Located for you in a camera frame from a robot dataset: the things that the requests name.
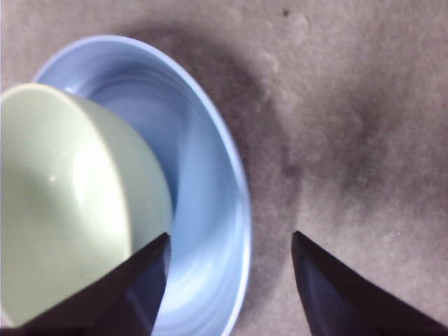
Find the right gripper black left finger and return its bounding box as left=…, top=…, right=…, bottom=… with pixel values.
left=0, top=232, right=172, bottom=336

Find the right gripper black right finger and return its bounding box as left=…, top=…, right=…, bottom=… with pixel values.
left=291, top=230, right=448, bottom=336

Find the green ribbed bowl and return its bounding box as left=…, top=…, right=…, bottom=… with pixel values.
left=0, top=83, right=173, bottom=329

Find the blue round plate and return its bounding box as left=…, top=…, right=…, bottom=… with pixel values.
left=31, top=34, right=252, bottom=336

